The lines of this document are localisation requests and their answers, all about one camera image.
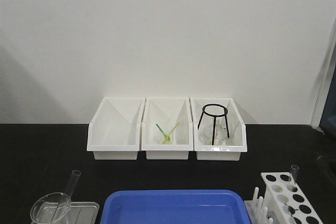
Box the clear glass test tube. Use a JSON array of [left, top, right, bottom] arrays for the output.
[[51, 169, 81, 223]]

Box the test tube in rack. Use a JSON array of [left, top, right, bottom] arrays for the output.
[[290, 165, 299, 191]]

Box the white test tube rack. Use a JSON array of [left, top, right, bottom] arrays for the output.
[[245, 172, 322, 223]]

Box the blue-grey pegboard drying rack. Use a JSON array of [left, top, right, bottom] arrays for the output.
[[319, 71, 336, 138]]

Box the middle white storage bin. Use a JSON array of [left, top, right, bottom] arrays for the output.
[[141, 98, 194, 160]]

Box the white storage bin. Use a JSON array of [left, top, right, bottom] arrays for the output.
[[141, 98, 194, 160], [87, 97, 145, 161], [190, 98, 247, 161]]

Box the green plastic spoon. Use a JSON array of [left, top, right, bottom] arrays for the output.
[[156, 124, 171, 142]]

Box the clear glass flask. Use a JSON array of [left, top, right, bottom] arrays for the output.
[[198, 123, 227, 145]]

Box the right white storage bin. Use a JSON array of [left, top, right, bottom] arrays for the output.
[[190, 98, 247, 161]]

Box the left white storage bin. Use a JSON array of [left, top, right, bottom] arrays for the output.
[[87, 97, 145, 161]]

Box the blue plastic tray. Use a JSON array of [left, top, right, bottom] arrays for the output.
[[100, 189, 251, 223]]

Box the clear glass beaker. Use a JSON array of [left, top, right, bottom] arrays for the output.
[[30, 193, 71, 223]]

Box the grey metal tray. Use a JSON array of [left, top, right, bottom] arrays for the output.
[[39, 201, 101, 224]]

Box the black wire tripod stand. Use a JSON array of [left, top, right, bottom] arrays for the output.
[[197, 103, 230, 138]]

